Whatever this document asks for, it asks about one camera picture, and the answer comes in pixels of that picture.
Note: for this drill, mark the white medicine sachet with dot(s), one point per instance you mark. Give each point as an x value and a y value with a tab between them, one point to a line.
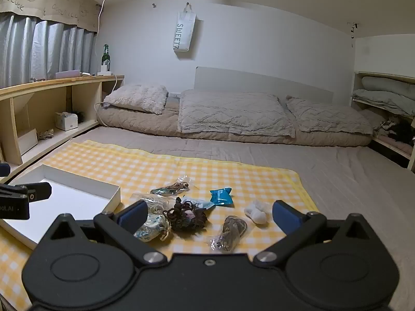
202	204

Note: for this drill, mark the white charger box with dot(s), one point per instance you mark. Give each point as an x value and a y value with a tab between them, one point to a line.
105	70

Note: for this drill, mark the small patterned pouch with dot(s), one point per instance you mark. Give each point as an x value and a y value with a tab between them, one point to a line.
46	134

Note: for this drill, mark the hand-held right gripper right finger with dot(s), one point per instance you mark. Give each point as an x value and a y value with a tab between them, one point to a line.
287	218

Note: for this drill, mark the folded grey blankets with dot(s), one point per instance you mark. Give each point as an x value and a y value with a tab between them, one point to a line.
385	92

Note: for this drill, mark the white tissue box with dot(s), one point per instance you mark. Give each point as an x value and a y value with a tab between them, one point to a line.
65	120

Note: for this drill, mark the white headboard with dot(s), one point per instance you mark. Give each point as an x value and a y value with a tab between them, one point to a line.
259	82

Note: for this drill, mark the green glass bottle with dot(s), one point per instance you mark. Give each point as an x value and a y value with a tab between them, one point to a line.
105	56

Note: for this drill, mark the dark clothes pile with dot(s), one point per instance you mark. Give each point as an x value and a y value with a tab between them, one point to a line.
397	131

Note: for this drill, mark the white wooden bedside shelf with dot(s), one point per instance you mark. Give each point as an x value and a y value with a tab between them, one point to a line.
360	84

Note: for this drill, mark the fuzzy grey pillow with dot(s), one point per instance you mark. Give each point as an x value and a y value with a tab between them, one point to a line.
136	98

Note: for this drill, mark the small grey quilted pillow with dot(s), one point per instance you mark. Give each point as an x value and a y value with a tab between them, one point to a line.
327	115

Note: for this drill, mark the pink flat box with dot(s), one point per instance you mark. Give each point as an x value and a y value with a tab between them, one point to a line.
67	74

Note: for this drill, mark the white cardboard box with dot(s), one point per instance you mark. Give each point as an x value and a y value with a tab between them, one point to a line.
64	201

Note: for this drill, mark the blue foil packet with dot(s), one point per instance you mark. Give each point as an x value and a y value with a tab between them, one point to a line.
221	197

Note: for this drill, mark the white cotton wad bag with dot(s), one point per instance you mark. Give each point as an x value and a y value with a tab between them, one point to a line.
257	213

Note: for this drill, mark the grey curtain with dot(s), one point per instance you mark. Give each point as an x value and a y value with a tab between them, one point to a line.
39	51

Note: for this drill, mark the large grey quilted pillow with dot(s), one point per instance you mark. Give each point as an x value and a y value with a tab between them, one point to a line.
233	113

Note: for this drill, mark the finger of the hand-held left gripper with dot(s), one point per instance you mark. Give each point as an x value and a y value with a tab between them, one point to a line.
4	169
32	191

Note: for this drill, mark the clear bag of rubber bands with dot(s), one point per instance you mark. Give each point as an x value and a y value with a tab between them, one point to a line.
154	204

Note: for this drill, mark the yellow checkered mat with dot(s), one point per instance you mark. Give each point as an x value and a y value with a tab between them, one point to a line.
201	168

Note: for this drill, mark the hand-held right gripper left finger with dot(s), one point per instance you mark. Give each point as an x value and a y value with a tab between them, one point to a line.
133	215

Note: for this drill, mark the white hanging tote bag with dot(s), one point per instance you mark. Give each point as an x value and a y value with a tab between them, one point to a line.
185	32

